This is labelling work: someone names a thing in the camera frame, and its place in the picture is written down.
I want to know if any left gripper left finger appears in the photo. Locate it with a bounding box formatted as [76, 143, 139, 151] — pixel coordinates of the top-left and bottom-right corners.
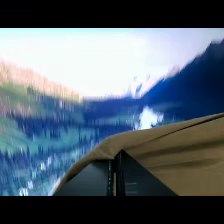
[54, 159, 115, 197]

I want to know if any brown garment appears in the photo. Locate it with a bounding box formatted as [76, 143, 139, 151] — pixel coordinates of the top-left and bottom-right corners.
[52, 112, 224, 197]

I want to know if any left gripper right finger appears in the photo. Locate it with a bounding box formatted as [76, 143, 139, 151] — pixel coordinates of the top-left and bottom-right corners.
[116, 149, 178, 197]

